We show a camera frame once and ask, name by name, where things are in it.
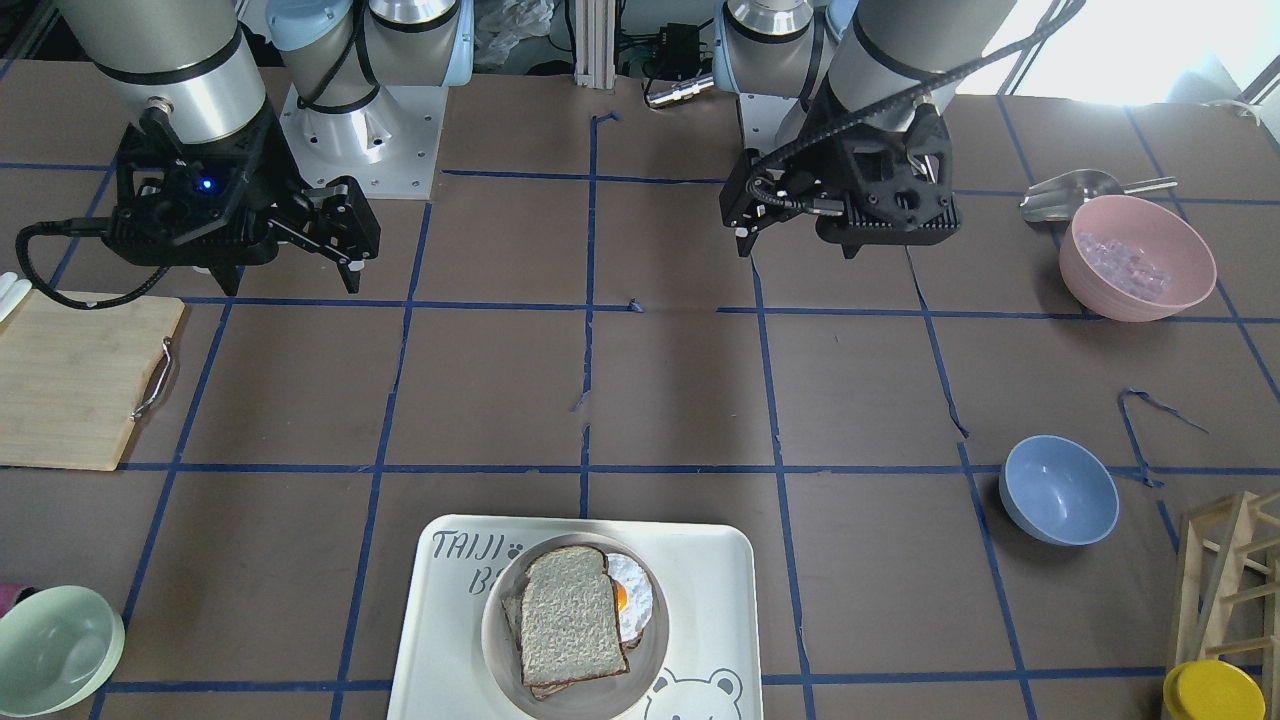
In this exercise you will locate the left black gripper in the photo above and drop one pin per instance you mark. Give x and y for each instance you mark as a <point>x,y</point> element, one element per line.
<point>797,176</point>

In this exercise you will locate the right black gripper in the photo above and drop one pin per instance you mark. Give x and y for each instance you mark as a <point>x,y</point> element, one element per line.
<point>283,196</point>

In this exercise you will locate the bread slice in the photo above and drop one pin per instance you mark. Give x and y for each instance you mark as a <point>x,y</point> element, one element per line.
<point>554,655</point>
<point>569,582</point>

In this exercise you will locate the beige round plate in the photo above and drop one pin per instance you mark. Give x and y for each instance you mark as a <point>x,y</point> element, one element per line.
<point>616,697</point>

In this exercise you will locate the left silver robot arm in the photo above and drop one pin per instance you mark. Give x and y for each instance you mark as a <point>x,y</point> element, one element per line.
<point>833,57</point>

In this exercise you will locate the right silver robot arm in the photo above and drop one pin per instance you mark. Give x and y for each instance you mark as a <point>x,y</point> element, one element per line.
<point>369,82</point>

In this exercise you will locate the bread slice on plate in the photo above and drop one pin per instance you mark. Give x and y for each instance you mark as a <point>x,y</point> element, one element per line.
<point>554,655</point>

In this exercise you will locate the wooden cutting board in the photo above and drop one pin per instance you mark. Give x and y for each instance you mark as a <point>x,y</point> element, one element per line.
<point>72,380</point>

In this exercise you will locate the metal scoop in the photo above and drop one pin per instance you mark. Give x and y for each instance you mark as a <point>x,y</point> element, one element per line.
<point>1057,199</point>

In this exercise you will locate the pink bowl with ice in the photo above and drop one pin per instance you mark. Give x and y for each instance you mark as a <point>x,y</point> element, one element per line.
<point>1131,260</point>

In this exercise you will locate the blue bowl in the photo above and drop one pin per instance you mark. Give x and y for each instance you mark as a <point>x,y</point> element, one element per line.
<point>1058,492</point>

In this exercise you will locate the fried egg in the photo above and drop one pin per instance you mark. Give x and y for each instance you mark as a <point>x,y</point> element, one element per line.
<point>633,596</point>

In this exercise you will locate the white bear tray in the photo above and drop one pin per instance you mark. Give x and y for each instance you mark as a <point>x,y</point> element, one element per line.
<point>707,573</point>

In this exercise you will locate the green bowl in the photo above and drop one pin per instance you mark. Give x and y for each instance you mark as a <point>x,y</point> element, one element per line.
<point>57,648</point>

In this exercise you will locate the wooden cup rack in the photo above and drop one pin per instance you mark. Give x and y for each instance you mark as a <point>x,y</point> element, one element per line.
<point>1227,560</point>

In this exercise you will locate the yellow cup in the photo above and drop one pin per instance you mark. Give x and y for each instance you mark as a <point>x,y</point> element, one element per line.
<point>1211,689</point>

